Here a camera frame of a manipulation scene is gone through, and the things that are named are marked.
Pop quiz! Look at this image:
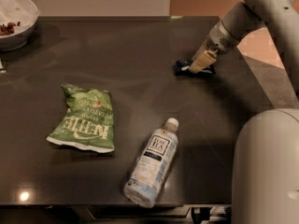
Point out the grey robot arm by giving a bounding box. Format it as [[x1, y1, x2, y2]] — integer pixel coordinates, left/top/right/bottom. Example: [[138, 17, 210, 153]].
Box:
[[189, 0, 299, 224]]

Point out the white bowl with food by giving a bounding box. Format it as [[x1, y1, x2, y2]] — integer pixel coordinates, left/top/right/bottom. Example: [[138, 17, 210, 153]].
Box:
[[0, 0, 40, 51]]

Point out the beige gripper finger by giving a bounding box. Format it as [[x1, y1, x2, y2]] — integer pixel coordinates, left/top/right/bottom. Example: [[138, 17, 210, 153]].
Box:
[[189, 49, 217, 73], [192, 40, 208, 61]]

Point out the green kettle chips bag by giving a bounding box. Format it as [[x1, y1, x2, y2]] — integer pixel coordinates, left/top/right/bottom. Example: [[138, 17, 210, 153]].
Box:
[[47, 84, 115, 153]]

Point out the tea bottle white cap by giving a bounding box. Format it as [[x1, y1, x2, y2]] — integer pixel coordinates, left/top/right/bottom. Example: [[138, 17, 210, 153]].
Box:
[[123, 118, 179, 208]]

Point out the blue rxbar blueberry bar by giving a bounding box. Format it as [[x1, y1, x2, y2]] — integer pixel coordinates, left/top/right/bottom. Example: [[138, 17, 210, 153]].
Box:
[[173, 60, 216, 77]]

